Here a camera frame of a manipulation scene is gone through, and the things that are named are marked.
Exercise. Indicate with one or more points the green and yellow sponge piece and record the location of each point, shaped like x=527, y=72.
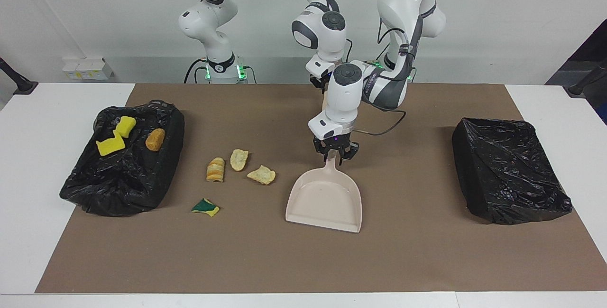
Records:
x=205, y=208

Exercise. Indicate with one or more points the white wall power box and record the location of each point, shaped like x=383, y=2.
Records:
x=87, y=68

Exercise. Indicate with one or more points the brown paper table mat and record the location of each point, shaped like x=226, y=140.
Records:
x=303, y=260

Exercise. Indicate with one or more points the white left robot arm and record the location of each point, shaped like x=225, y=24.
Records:
x=344, y=101

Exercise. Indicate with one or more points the crumpled black bag trash bin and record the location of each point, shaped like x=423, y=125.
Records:
x=123, y=180

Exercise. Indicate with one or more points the pale chip piece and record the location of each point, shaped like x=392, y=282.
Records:
x=262, y=175
x=239, y=160

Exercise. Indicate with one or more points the orange striped bread piece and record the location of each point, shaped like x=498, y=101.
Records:
x=216, y=169

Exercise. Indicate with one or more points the dark slanted panel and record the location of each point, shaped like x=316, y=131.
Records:
x=595, y=47

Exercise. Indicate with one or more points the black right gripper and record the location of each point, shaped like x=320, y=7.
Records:
x=320, y=82

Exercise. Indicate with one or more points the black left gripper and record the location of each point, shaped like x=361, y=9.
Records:
x=334, y=141

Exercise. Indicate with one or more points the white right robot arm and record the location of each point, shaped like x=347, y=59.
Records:
x=322, y=32

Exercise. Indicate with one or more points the beige plastic dustpan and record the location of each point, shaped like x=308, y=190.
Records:
x=327, y=203

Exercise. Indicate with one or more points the boxy black bag trash bin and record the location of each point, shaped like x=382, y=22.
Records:
x=512, y=170

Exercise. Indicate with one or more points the black stand leg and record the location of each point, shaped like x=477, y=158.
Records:
x=16, y=80
x=588, y=78

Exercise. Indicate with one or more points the notched yellow sponge piece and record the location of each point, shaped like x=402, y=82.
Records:
x=110, y=145

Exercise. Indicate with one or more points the brown cork-textured lump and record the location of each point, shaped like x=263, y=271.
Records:
x=155, y=139

